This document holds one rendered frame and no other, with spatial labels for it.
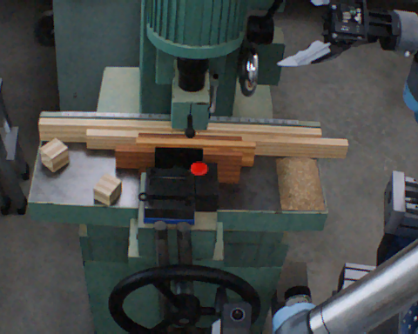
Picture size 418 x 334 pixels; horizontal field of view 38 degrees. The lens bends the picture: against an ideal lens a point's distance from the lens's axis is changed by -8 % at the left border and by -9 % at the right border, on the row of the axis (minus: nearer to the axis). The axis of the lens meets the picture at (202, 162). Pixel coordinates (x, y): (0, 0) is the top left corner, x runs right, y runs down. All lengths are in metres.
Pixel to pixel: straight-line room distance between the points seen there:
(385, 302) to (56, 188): 0.73
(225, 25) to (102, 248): 0.55
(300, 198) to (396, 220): 0.36
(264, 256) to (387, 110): 1.79
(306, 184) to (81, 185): 0.45
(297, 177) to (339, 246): 1.15
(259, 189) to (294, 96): 1.70
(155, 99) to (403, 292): 0.88
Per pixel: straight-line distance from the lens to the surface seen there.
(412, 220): 1.55
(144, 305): 1.54
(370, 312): 0.84
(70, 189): 1.28
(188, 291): 1.22
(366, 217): 2.53
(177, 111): 1.22
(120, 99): 1.63
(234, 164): 1.26
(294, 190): 1.27
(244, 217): 1.26
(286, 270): 1.53
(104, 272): 1.43
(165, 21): 1.07
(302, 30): 3.46
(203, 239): 1.16
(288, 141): 1.35
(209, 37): 1.08
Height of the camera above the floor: 1.85
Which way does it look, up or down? 46 degrees down
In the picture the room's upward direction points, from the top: 5 degrees clockwise
